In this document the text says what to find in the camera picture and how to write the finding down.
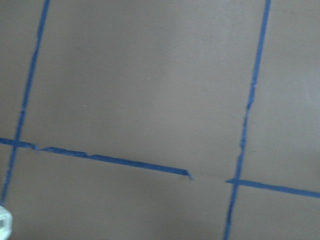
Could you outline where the clear tennis ball can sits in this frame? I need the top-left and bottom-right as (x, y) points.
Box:
(0, 206), (13, 240)

